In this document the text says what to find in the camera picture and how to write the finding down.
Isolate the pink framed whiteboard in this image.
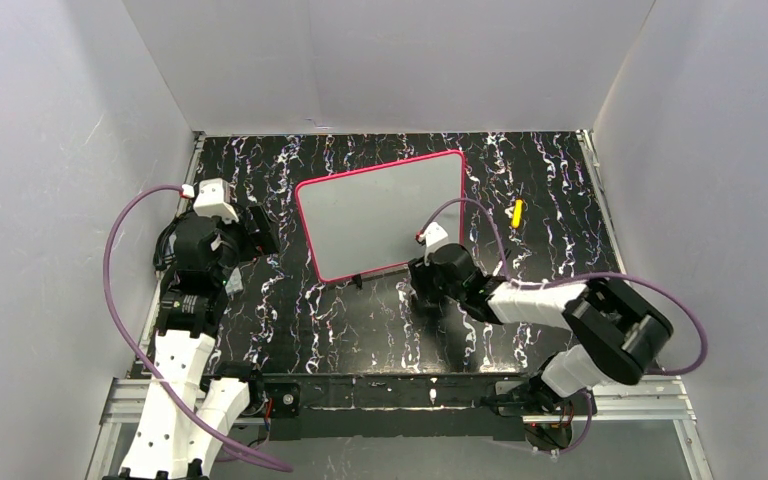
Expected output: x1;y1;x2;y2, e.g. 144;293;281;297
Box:
295;150;467;282

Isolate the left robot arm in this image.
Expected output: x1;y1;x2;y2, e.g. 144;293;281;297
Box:
103;202;293;479

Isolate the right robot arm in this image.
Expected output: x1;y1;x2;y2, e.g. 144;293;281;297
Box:
408;243;674;413

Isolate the clear plastic organizer box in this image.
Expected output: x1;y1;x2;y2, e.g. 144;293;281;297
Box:
225;268;244;296

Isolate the yellow marker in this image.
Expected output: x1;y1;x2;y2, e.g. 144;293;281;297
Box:
510;199;524;229

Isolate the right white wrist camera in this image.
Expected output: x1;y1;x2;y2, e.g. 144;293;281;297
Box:
418;222;451;258

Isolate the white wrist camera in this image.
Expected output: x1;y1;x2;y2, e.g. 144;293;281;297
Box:
418;222;451;258
193;178;239;223

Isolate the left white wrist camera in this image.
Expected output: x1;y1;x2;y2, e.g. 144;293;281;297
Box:
193;178;239;223

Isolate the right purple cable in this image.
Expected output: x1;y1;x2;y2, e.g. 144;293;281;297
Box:
414;197;710;455

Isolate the purple cable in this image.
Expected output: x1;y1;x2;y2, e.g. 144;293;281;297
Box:
104;184;295;474
414;197;710;455

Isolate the black wire board stand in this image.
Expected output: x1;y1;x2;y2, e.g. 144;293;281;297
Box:
351;274;363;290

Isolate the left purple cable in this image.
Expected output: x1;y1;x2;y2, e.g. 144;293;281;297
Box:
104;184;295;474

